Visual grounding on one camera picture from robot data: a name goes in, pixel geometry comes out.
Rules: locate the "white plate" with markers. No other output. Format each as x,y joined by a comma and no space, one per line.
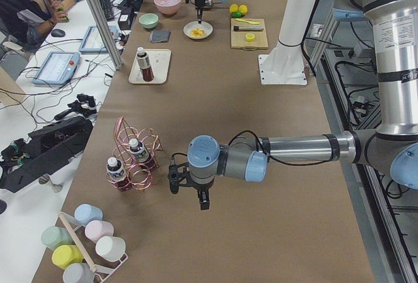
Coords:
192,25

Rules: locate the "cream plastic tray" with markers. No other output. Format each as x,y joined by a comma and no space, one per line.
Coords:
159,60

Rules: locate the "dark sauce bottle on tray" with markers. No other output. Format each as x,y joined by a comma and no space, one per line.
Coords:
144,64

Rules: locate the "metal scoop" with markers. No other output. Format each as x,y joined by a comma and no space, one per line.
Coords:
210,4

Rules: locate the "pink bowl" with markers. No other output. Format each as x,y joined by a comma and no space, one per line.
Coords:
167,7

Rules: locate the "yellow lemon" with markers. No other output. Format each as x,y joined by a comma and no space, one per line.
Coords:
243,9
233,8

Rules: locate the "green lime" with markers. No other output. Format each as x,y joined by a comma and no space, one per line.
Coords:
236,14

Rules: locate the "wooden cutting board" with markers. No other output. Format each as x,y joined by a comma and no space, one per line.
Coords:
238,37

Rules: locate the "grey folded cloth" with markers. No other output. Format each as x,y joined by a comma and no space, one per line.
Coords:
157,36

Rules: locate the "green bowl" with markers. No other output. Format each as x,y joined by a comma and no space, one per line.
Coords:
148,20

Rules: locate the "yellow plastic knife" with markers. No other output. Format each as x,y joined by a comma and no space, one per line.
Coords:
247,21

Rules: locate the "lemon half slice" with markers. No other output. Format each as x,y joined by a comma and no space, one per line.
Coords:
250,37

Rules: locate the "bottle in rack rear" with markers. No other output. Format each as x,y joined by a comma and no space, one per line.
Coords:
140,153

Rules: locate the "bottle in rack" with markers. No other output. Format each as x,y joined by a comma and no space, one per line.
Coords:
140,153
117,174

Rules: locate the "bottle in rack front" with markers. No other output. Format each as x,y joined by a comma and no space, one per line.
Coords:
117,174

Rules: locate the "black keyboard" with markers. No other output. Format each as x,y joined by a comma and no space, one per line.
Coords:
107,9

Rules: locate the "white cup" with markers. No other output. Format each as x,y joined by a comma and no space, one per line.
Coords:
110,248

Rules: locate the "blue teach pendant far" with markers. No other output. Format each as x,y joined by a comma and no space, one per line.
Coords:
92,42

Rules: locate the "blue teach pendant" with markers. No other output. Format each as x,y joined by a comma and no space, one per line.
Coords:
57,69
92,42

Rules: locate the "pink cup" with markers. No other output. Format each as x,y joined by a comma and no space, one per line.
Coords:
97,229

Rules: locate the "blue cup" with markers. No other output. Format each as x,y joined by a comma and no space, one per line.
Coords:
86,213

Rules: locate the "white cup rack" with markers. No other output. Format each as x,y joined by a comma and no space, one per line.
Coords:
102,267

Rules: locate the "grey computer mouse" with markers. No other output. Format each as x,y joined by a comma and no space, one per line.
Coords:
59,33

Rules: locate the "grey cup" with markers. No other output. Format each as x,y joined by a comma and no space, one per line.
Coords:
78,273

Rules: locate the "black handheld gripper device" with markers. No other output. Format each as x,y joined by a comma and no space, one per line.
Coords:
84,105

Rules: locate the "yellow cup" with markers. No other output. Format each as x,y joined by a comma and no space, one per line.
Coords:
65,255

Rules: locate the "blue teach pendant near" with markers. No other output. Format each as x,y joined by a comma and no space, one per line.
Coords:
57,69

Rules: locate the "green cup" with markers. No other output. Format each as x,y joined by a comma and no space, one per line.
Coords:
54,236

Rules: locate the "black equipment case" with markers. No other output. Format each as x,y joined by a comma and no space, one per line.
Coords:
48,150

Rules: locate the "seated person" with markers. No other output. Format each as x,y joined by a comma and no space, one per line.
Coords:
31,21

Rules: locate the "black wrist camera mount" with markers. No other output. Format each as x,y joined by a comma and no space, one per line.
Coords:
178,176

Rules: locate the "copper wire bottle rack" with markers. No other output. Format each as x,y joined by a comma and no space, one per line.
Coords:
140,178

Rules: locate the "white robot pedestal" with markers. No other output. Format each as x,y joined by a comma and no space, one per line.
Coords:
285,63

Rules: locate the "aluminium frame post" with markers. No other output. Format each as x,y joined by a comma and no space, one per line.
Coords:
104,32

